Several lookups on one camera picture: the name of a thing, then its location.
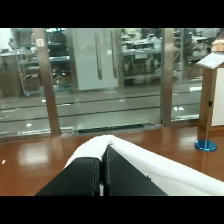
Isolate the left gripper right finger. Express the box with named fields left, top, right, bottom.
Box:
left=102, top=144, right=168, bottom=197

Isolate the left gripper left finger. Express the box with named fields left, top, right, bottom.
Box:
left=35, top=156, right=102, bottom=197

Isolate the white garment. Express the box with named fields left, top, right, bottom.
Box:
left=64, top=134, right=224, bottom=197

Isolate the sign stand with blue base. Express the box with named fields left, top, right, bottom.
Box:
left=194, top=52, right=224, bottom=153

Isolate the wooden cabinet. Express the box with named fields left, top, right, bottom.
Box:
left=199, top=32, right=224, bottom=129

